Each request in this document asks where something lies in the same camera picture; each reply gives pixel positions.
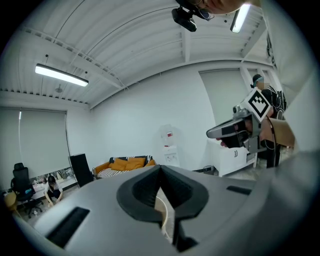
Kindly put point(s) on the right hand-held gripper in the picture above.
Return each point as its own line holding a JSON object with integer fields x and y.
{"x": 257, "y": 103}

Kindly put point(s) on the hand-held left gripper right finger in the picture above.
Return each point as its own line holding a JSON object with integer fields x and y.
{"x": 185, "y": 197}

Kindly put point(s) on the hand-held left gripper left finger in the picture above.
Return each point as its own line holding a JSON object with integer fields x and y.
{"x": 140, "y": 200}

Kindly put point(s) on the small white container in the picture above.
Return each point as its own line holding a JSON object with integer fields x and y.
{"x": 163, "y": 215}

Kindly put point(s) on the person's right forearm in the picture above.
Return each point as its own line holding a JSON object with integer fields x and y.
{"x": 282, "y": 132}

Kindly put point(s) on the white cabinet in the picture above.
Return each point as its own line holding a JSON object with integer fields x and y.
{"x": 230, "y": 160}

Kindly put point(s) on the orange sofa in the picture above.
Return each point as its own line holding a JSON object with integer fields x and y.
{"x": 125, "y": 165}

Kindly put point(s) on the white water dispenser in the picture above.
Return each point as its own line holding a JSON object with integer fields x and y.
{"x": 170, "y": 150}

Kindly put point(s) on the black upright panel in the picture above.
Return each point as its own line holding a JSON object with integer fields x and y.
{"x": 80, "y": 170}

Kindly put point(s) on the black office chair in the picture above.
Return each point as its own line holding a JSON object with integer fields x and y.
{"x": 23, "y": 185}

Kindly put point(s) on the grey roller blind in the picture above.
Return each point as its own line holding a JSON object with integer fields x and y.
{"x": 37, "y": 140}

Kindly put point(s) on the long ceiling light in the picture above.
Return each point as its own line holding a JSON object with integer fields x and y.
{"x": 61, "y": 75}
{"x": 240, "y": 18}

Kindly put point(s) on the yellow wooden chair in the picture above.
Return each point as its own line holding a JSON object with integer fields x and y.
{"x": 10, "y": 202}

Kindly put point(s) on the person's glasses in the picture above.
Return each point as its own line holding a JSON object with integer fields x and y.
{"x": 205, "y": 13}

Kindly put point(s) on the person's head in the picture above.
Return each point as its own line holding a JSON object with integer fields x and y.
{"x": 222, "y": 5}

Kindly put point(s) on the black head camera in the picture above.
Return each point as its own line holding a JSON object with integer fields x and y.
{"x": 185, "y": 18}

